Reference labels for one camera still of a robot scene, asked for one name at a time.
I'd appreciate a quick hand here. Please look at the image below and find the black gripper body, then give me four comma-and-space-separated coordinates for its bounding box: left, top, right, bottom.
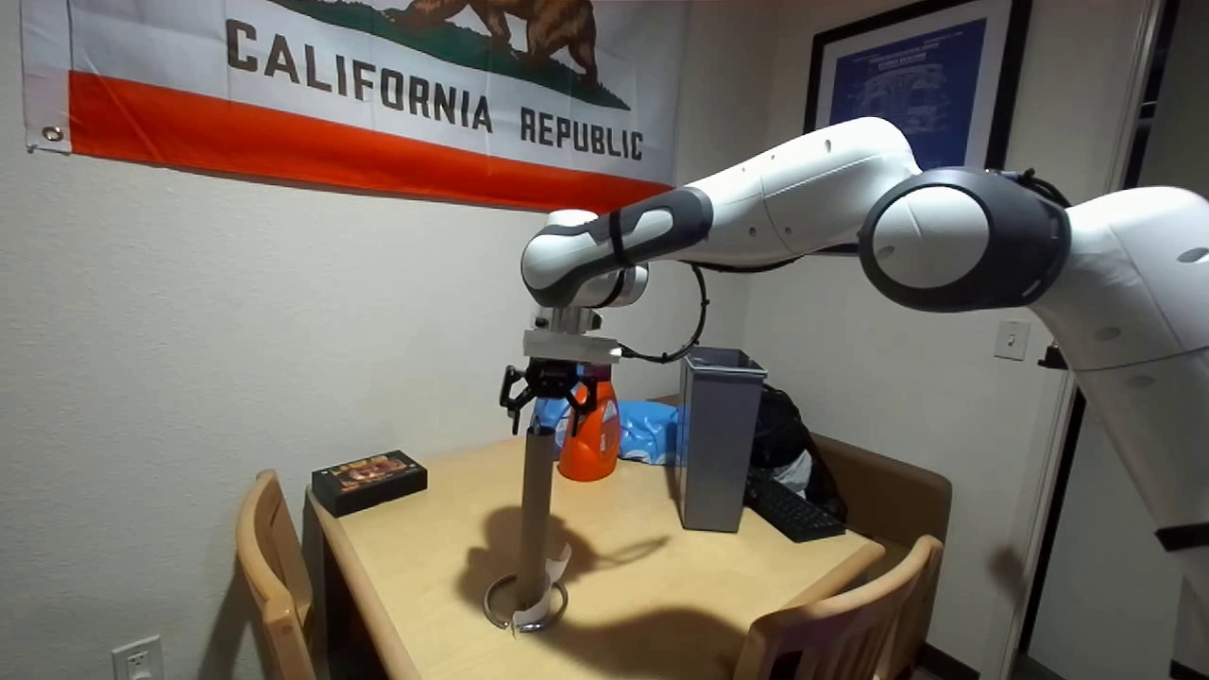
505, 355, 621, 408

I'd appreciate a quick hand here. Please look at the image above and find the brown cardboard paper towel core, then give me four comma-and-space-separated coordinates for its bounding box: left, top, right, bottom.
511, 419, 565, 612

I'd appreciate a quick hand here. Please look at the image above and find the gray plastic bin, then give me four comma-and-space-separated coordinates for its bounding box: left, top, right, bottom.
675, 345, 771, 535

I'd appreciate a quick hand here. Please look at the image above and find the metal paper towel stand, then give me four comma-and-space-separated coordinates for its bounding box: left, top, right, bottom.
480, 570, 573, 638

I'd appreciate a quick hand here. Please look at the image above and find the blue detergent bottle red cap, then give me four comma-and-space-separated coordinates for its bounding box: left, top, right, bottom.
531, 396, 577, 444

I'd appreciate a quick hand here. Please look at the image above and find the orange detergent bottle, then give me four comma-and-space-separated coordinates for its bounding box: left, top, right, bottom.
554, 363, 626, 486

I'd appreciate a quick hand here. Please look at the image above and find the blue plastic bag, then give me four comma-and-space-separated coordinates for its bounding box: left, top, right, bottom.
616, 396, 690, 472

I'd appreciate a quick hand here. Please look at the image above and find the dark printed flat box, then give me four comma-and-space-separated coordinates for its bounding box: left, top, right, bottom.
310, 444, 432, 520

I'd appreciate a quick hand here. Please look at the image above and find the black bag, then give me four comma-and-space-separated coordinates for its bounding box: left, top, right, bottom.
746, 380, 851, 547

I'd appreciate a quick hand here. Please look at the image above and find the light wooden chair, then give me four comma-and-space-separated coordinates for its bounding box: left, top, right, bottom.
232, 467, 320, 680
732, 532, 948, 680

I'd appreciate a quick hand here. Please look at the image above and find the brown wooden chair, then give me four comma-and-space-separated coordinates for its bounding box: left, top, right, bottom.
808, 430, 955, 557

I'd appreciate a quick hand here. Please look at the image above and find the California Republic flag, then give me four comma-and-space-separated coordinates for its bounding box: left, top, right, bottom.
15, 0, 690, 215

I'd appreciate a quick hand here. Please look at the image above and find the black framed blue picture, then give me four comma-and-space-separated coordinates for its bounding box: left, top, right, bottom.
806, 0, 1034, 172

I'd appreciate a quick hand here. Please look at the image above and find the wrist camera on white mount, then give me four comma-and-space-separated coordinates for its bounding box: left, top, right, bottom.
521, 304, 626, 369

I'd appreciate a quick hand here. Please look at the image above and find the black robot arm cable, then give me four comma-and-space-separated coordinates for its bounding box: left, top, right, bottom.
616, 260, 714, 369

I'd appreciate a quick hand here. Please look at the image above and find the white wall switch plate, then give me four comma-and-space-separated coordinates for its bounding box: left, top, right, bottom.
989, 318, 1031, 365

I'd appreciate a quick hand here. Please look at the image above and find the white wall outlet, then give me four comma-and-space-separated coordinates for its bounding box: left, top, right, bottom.
110, 629, 171, 680

